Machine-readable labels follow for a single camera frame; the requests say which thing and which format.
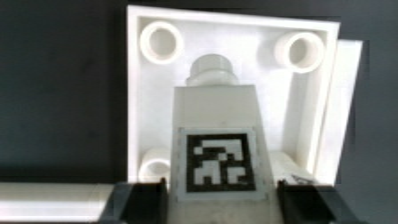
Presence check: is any white U-shaped obstacle fence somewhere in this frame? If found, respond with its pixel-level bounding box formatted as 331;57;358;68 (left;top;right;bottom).
0;40;363;224

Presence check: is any white table leg with tag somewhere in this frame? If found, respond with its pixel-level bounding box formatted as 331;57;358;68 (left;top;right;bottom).
271;151;317;185

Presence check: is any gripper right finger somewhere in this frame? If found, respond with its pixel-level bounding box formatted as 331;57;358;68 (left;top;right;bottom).
278;180;368;224

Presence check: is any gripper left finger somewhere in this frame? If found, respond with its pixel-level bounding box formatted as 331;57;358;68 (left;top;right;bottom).
102;179;169;224

